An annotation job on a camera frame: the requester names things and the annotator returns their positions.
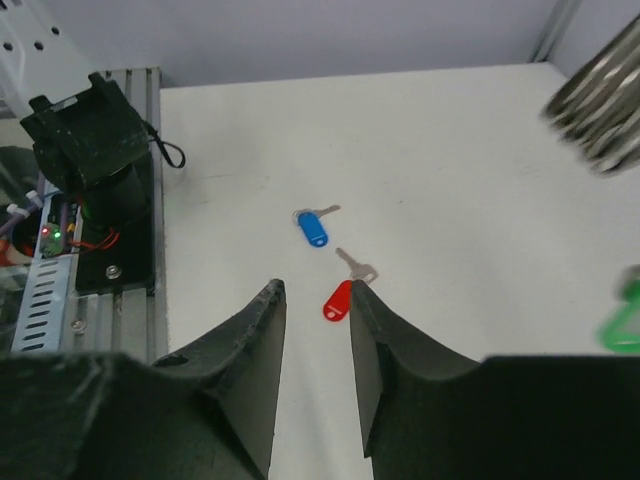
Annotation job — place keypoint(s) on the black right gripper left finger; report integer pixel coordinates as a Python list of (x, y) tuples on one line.
[(204, 411)]

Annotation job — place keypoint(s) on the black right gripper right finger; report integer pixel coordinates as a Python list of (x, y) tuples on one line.
[(428, 412)]

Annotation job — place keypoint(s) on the key with red tag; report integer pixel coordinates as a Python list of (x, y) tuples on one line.
[(338, 304)]

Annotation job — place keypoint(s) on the key with blue tag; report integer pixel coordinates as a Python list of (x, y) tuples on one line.
[(309, 222)]

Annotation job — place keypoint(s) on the metal keyring with clips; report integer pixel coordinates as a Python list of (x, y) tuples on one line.
[(596, 112)]

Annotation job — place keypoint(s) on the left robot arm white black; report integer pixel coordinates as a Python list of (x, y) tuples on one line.
[(75, 140)]

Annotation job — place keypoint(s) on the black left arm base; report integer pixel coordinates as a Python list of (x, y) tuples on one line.
[(117, 212)]

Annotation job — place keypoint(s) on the aluminium mounting rail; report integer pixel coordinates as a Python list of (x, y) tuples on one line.
[(117, 297)]

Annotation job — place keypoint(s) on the white slotted cable duct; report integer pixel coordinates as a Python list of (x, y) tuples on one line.
[(41, 316)]

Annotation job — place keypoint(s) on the left aluminium frame post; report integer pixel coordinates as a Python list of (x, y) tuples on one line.
[(554, 29)]

